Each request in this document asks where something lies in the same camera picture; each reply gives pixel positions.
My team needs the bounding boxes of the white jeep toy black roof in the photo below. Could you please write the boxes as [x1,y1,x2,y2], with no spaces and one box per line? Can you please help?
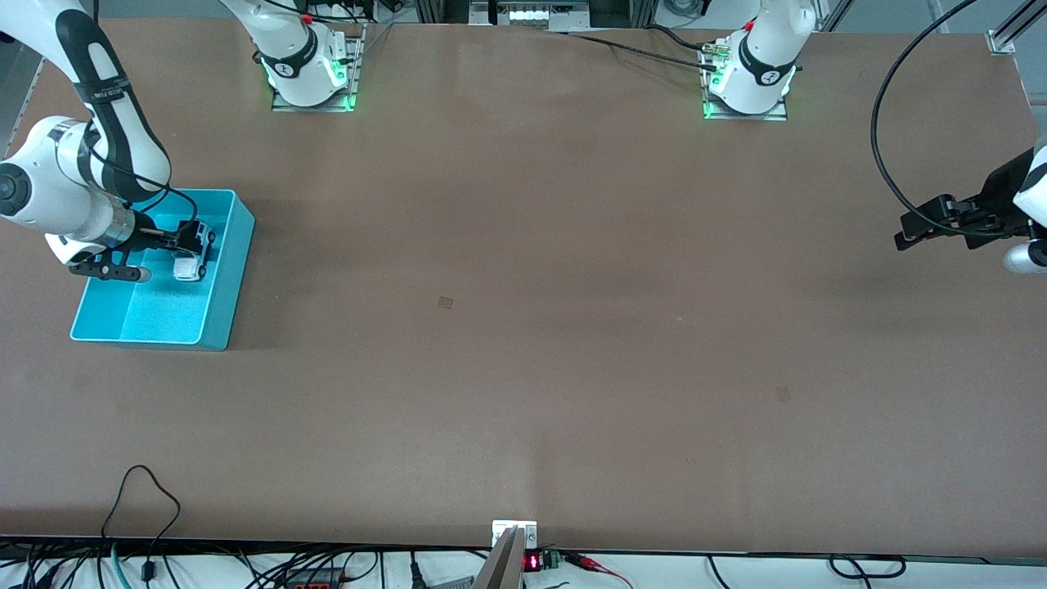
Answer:
[170,219,218,283]

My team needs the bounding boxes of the turquoise plastic bin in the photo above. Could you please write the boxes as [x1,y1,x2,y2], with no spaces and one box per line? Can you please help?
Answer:
[70,187,256,353]

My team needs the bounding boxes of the white ventilated control box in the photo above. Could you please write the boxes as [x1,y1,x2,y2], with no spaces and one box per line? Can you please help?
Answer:
[470,0,591,27]

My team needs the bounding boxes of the grey metal mounting bar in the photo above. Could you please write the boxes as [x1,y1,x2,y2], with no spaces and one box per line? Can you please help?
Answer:
[470,526,526,589]

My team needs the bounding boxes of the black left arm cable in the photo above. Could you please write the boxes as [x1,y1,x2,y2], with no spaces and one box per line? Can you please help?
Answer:
[870,0,1031,240]

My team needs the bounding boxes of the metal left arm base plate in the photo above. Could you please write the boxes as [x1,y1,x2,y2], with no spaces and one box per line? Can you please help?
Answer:
[702,33,790,124]

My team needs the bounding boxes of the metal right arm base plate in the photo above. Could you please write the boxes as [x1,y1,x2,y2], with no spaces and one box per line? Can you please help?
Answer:
[272,23,366,114]

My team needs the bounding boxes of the short black table cable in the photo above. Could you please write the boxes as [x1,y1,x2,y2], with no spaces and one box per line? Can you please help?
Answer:
[645,23,711,53]

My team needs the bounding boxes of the long black table cable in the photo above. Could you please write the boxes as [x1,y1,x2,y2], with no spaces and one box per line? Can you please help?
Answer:
[550,29,722,74]

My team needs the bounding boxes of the thin black cable with switch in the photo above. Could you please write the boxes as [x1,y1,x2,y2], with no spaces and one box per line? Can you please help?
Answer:
[100,465,182,583]

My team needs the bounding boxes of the black looped cable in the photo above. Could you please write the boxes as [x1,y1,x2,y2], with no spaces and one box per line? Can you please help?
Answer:
[828,554,907,580]

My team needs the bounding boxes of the white metal bracket plate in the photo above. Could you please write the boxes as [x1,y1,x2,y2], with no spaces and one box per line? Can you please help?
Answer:
[491,519,538,549]

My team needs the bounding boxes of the red clip wire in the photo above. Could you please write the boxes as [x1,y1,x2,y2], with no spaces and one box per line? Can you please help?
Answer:
[563,551,635,589]

